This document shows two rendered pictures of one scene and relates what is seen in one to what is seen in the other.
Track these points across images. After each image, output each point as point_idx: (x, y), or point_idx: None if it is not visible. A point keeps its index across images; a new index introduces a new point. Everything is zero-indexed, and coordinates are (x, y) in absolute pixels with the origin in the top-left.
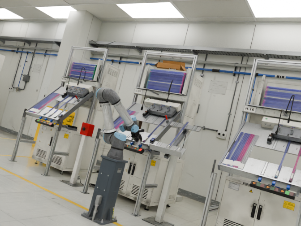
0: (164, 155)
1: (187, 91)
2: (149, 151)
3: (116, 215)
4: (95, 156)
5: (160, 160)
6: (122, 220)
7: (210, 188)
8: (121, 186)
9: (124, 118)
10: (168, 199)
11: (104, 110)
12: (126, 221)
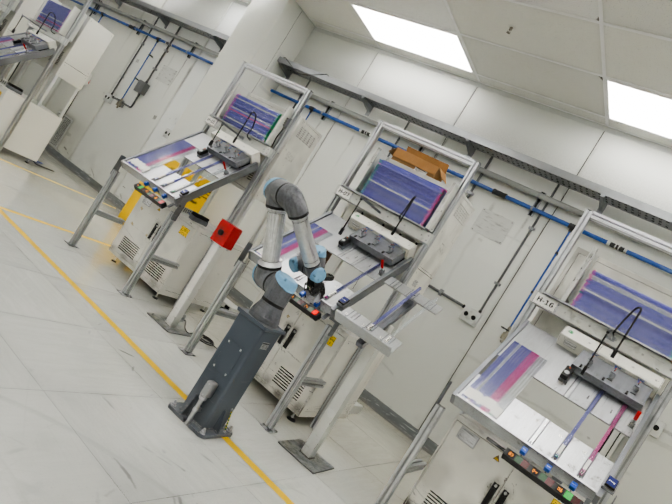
0: None
1: (437, 225)
2: None
3: (233, 422)
4: (227, 293)
5: (344, 339)
6: (240, 436)
7: (424, 431)
8: None
9: (305, 250)
10: None
11: (271, 224)
12: (248, 440)
